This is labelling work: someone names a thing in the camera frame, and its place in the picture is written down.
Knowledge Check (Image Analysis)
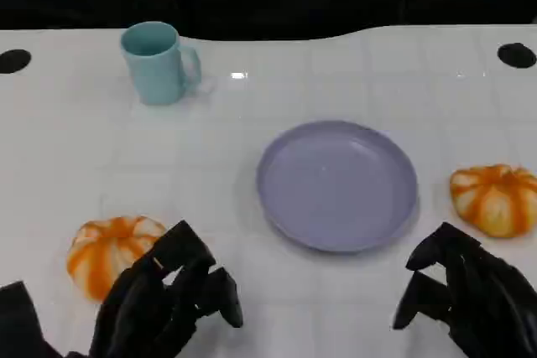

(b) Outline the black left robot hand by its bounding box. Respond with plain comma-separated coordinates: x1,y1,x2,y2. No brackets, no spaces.
88,219,244,358

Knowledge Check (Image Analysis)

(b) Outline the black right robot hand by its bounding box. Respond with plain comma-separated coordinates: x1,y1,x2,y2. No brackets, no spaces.
392,221,537,358

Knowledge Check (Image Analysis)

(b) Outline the orange white toy bread roll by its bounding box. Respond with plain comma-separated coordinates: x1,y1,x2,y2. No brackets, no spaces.
449,163,537,239
66,215,169,303

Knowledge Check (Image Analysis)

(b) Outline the lilac plate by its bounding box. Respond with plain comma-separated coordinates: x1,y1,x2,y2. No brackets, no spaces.
255,119,420,255

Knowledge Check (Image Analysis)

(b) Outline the pale green mug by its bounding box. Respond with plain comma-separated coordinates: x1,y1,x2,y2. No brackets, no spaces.
120,21,202,106

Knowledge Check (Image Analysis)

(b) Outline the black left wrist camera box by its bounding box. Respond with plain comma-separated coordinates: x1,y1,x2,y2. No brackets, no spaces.
0,280,64,358

